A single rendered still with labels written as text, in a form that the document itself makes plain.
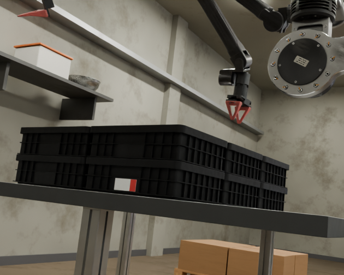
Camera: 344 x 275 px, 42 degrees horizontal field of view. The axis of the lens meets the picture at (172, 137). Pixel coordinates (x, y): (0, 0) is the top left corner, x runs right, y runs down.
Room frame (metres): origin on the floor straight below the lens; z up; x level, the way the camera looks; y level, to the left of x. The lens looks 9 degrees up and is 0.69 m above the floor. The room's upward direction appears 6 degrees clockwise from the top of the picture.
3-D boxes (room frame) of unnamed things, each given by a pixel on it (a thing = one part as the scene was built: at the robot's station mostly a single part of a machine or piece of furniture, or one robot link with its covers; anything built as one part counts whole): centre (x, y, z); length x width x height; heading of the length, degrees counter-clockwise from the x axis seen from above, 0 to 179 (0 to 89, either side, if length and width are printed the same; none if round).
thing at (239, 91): (1.77, -0.26, 1.17); 0.10 x 0.07 x 0.07; 145
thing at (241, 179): (1.78, -0.13, 0.76); 0.40 x 0.30 x 0.12; 54
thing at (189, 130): (1.54, 0.05, 0.92); 0.40 x 0.30 x 0.02; 54
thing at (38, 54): (3.77, 1.20, 1.78); 0.40 x 0.33 x 0.22; 149
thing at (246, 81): (1.77, -0.26, 1.23); 0.07 x 0.06 x 0.07; 61
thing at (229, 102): (1.76, -0.24, 1.10); 0.07 x 0.07 x 0.09; 55
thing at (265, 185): (2.02, -0.31, 0.76); 0.40 x 0.30 x 0.12; 54
